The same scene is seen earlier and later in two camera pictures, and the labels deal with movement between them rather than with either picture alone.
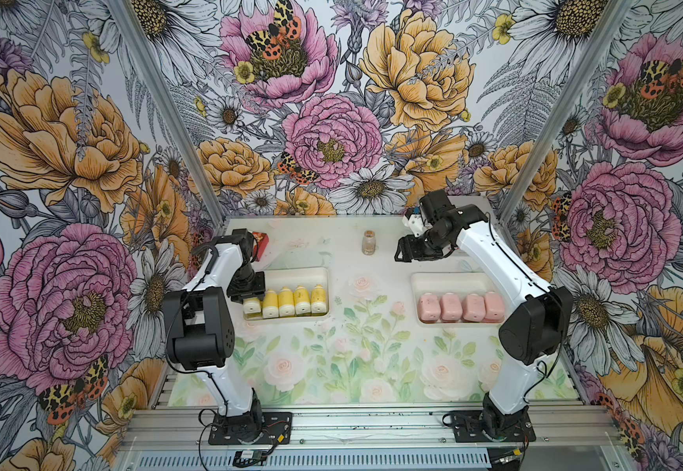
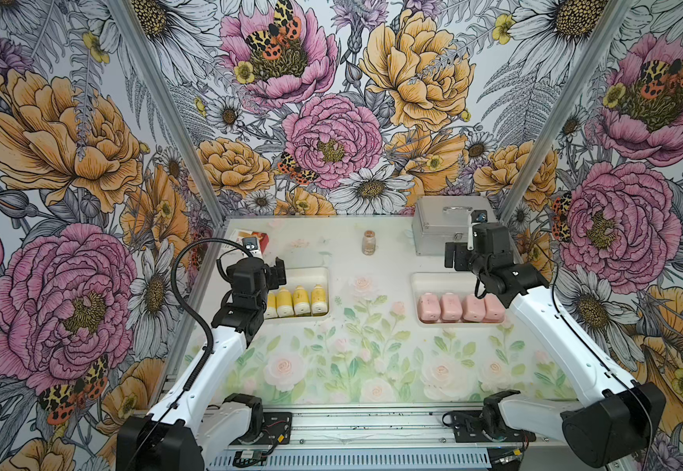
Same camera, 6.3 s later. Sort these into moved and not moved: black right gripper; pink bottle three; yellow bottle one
Moved: black right gripper
Not moved: yellow bottle one; pink bottle three
